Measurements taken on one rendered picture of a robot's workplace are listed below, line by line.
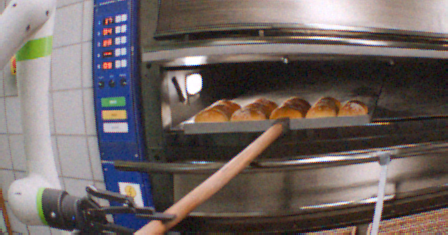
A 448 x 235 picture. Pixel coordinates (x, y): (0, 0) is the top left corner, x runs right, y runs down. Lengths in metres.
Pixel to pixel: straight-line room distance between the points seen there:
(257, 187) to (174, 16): 0.53
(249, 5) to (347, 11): 0.30
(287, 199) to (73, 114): 0.73
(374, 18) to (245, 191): 0.67
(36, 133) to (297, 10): 1.01
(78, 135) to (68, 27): 0.37
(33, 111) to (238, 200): 1.02
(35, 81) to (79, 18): 0.99
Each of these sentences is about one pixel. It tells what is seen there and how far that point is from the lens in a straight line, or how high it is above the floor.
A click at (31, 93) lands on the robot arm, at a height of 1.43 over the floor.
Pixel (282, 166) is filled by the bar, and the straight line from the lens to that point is 1.92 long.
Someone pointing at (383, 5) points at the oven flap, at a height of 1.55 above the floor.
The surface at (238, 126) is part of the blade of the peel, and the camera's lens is 2.32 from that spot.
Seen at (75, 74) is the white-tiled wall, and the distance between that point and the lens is 2.49.
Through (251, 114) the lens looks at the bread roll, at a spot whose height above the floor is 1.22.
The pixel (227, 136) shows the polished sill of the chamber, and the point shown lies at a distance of 2.33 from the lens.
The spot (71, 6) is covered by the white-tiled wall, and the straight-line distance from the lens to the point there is 2.50.
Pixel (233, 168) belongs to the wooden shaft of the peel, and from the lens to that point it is 1.74.
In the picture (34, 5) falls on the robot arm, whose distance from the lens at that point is 1.33.
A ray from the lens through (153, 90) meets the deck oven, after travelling 2.38.
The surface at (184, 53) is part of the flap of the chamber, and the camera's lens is 2.18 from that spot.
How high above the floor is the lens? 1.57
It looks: 8 degrees down
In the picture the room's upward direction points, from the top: 5 degrees counter-clockwise
